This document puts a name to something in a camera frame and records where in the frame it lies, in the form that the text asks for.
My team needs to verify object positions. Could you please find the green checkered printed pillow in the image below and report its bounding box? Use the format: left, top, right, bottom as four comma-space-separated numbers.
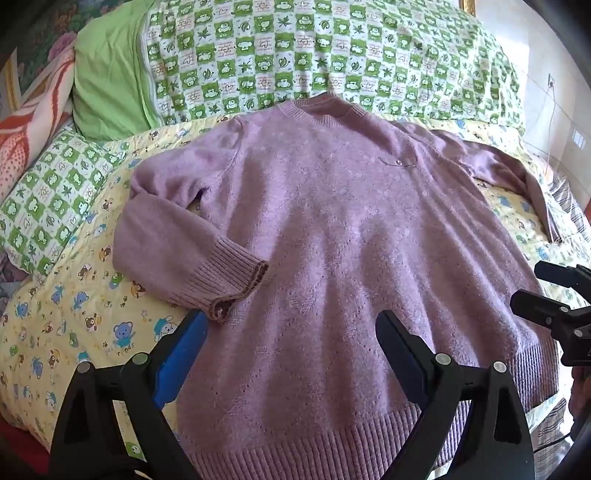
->
0, 124, 131, 278

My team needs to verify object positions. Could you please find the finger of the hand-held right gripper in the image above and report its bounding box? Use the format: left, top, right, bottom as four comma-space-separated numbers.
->
510, 288, 591, 329
534, 261, 591, 291

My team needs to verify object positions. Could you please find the red and white floral blanket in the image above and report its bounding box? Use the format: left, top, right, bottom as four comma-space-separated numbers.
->
0, 41, 77, 200

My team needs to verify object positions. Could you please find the green checkered printed quilt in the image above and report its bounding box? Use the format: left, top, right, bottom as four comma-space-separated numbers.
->
73, 0, 525, 136

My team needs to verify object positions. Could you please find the white power cable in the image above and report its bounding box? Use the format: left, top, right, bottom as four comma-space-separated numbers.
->
544, 85, 562, 182

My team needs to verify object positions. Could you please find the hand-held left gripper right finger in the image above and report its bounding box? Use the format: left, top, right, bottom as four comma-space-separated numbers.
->
375, 310, 536, 480

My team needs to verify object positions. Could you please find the red cloth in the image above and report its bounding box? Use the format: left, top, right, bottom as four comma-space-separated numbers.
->
0, 413, 51, 480

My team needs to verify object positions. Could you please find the dark floral cloth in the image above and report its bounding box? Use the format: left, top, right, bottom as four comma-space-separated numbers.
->
11, 0, 98, 95

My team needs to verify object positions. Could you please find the purple knit sweater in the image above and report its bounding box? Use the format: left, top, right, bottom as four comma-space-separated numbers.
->
112, 91, 565, 472

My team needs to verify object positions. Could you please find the grey striped sheet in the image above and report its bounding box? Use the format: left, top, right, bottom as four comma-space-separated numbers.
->
531, 174, 591, 468

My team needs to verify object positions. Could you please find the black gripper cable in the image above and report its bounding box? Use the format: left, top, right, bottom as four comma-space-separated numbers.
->
534, 430, 574, 457

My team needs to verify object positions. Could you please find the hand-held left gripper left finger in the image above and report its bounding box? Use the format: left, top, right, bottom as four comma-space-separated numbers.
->
50, 309, 211, 480

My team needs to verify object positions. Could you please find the yellow cartoon bear bed sheet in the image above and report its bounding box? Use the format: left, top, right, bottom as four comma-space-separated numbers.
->
0, 115, 591, 450

